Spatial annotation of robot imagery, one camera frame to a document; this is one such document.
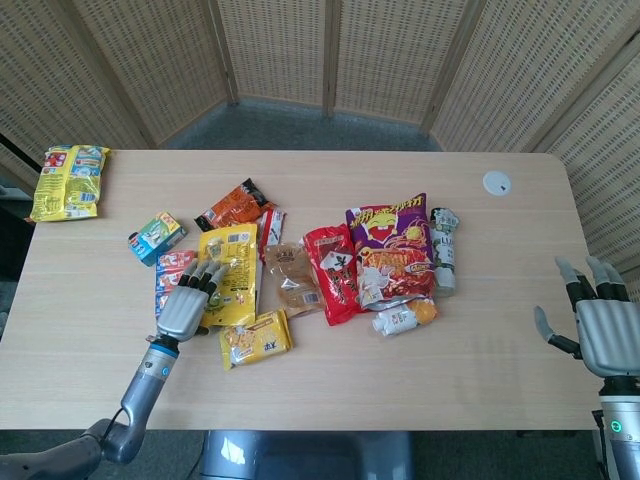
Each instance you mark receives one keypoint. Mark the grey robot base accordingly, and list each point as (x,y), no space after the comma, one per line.
(310,457)

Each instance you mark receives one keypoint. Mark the yellow cracker packet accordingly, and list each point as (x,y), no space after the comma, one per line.
(255,342)

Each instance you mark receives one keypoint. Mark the woven wooden screen panel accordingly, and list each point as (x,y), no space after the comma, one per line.
(610,165)
(395,55)
(275,50)
(525,75)
(633,287)
(40,75)
(160,60)

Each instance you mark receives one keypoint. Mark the purple chips bag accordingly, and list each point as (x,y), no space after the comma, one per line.
(392,250)

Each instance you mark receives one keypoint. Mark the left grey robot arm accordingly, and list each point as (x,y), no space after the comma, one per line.
(145,380)

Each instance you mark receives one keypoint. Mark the black equipment beside table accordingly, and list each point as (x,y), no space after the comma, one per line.
(12,225)

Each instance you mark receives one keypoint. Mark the orange black snack packet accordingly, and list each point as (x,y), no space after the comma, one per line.
(232,207)

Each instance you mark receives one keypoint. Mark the red white slim packet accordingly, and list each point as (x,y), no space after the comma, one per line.
(274,230)

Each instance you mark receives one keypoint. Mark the clear packet of brown bread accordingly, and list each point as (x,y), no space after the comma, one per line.
(292,280)

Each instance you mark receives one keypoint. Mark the small blue green box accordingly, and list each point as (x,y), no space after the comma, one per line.
(157,240)

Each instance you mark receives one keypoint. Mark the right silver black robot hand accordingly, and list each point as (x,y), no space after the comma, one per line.
(607,335)

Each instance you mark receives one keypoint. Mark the yellow green snack bag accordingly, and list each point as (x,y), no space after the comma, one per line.
(237,270)

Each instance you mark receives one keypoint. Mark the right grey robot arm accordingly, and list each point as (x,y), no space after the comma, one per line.
(622,435)

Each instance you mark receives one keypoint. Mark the white round table grommet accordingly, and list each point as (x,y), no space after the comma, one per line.
(497,183)

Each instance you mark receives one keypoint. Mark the red four-pack snack box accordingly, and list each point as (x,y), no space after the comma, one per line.
(170,267)

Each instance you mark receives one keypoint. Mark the large yellow snack bag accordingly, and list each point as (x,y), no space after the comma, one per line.
(67,185)

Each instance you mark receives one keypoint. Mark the red snack bag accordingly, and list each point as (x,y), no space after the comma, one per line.
(335,275)

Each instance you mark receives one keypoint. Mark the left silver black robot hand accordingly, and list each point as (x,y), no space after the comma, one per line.
(182,312)

